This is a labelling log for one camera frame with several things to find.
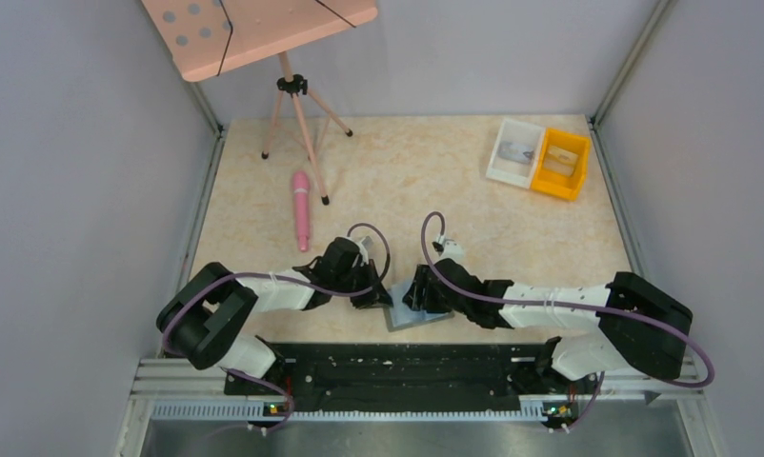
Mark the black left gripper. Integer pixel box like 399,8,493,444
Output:
333,258,395,309

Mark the grey-green leather card holder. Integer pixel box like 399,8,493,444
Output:
384,281,454,332

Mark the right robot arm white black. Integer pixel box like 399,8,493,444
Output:
401,259,693,392

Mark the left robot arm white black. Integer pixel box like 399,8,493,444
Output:
155,237,392,394

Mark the card in white bin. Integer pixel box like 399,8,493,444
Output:
496,141,534,165

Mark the card in yellow bin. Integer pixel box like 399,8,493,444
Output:
544,146,579,176

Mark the pink cylindrical bottle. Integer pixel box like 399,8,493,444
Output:
292,170,311,252

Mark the white plastic bin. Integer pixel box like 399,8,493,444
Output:
485,118,546,189

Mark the yellow plastic bin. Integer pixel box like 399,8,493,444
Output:
530,129,591,201

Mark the pink music stand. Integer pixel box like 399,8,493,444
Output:
141,0,378,205

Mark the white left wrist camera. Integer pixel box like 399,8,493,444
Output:
350,236,374,264

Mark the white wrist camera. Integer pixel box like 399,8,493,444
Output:
350,236,374,264
432,235,465,264

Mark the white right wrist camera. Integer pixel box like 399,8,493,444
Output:
432,235,465,264

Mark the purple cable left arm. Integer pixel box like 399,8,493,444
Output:
161,222,392,433

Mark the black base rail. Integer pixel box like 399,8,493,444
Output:
224,343,573,414

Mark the aluminium frame rail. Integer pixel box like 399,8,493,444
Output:
129,356,705,424

